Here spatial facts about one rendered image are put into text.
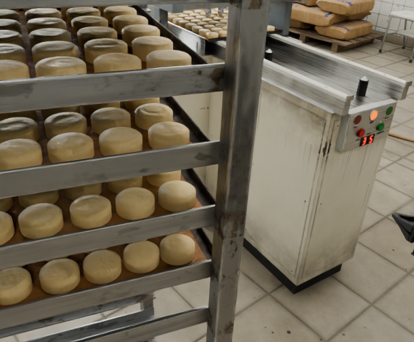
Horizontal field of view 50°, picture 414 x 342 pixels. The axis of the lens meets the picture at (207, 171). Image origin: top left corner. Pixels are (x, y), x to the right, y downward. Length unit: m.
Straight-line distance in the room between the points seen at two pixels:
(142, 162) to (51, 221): 0.14
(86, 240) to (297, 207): 1.25
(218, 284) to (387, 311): 1.48
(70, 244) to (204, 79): 0.24
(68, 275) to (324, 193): 1.18
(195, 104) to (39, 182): 1.55
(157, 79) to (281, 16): 1.90
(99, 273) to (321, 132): 1.06
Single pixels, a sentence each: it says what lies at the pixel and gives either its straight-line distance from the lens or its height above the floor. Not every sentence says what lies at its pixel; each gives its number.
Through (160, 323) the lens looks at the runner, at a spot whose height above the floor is 0.88.
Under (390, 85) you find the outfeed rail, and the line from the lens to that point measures 1.70.
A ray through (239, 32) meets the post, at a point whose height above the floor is 1.28.
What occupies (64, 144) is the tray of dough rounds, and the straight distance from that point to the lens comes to 0.52.
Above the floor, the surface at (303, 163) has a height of 0.62.
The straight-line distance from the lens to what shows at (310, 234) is 1.73.
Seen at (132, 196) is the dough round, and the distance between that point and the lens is 0.58.
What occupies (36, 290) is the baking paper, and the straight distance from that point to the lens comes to 0.63.
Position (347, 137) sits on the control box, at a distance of 1.53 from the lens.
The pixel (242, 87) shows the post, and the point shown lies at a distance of 0.46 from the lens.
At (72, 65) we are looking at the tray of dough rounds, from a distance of 0.48.
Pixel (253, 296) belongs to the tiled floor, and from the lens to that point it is 1.93.
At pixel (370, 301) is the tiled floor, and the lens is 2.05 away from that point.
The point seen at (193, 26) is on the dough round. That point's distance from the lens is 2.05.
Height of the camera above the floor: 1.39
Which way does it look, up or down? 31 degrees down
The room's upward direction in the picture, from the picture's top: 3 degrees clockwise
